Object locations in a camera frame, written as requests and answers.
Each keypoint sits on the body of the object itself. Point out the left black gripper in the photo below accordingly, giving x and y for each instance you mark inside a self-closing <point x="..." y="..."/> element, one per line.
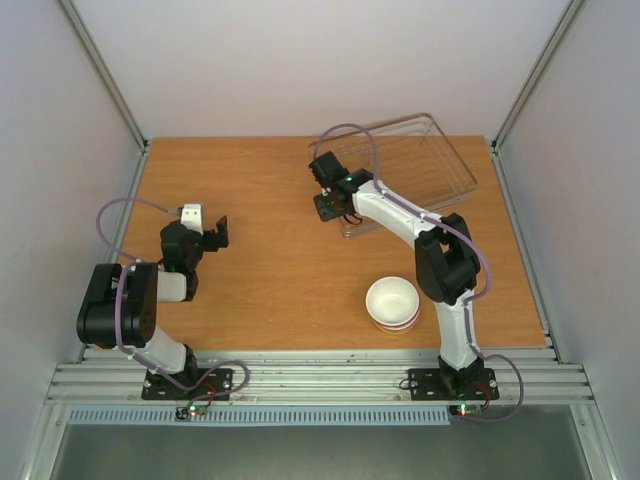
<point x="216" y="244"/>

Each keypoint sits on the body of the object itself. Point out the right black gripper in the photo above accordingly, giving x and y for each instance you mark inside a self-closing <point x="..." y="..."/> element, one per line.
<point x="327" y="206"/>

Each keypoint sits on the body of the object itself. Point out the wire dish rack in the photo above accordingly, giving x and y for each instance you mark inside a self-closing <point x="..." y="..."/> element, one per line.
<point x="416" y="158"/>

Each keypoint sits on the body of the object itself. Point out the white bowl orange outside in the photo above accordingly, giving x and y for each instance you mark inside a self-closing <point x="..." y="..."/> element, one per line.
<point x="392" y="300"/>

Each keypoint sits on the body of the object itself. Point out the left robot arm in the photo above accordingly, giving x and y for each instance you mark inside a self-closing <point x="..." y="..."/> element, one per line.
<point x="119" y="310"/>

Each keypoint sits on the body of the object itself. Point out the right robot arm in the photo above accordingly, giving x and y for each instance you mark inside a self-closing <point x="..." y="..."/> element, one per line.
<point x="446" y="265"/>

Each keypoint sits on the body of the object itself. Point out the red patterned bowl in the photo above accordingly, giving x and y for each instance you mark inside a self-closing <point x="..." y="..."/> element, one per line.
<point x="411" y="322"/>

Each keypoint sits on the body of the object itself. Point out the left controller board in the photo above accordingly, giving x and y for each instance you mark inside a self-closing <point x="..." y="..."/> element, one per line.
<point x="191" y="412"/>

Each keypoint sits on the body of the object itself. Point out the controller board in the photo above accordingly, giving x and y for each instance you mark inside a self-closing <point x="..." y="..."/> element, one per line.
<point x="465" y="410"/>
<point x="191" y="412"/>

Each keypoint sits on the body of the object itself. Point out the right controller board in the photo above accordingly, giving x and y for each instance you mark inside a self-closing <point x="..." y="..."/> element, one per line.
<point x="465" y="410"/>

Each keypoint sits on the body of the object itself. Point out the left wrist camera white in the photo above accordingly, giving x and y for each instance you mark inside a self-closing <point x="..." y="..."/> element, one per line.
<point x="191" y="217"/>

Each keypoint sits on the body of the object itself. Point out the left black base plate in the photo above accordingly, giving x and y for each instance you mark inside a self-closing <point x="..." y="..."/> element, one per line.
<point x="184" y="386"/>

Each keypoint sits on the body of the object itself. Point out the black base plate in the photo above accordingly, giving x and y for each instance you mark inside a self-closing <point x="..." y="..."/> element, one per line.
<point x="184" y="386"/>
<point x="432" y="384"/>

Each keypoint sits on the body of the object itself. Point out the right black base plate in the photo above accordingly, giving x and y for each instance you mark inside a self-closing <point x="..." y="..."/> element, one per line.
<point x="432" y="384"/>

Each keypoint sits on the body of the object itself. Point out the grey slotted cable duct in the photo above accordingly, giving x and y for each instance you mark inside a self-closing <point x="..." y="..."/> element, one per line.
<point x="263" y="416"/>

